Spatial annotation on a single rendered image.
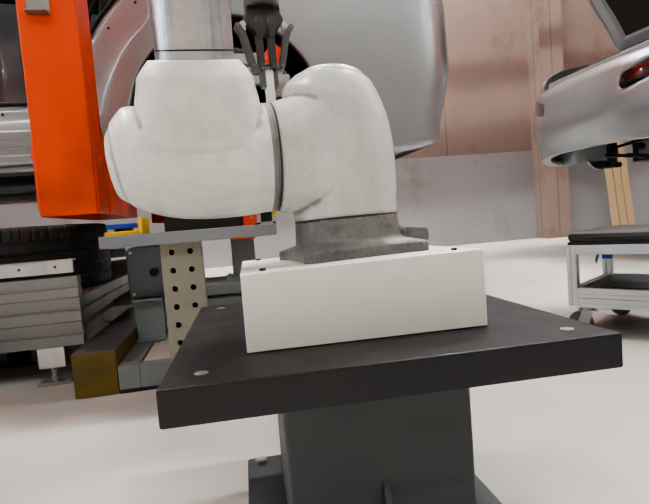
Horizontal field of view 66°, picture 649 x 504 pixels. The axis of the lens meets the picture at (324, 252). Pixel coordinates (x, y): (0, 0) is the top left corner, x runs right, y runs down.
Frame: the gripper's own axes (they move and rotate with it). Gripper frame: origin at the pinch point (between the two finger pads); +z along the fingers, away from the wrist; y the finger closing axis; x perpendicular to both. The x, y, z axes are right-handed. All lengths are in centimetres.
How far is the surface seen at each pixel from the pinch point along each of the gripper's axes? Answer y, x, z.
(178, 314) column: -24, 27, 49
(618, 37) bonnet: 356, 228, -106
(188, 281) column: -20, 26, 41
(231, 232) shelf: -8.7, 21.2, 29.6
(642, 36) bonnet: 359, 209, -99
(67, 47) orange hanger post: -46, 55, -28
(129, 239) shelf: -33, 24, 29
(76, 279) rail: -53, 65, 39
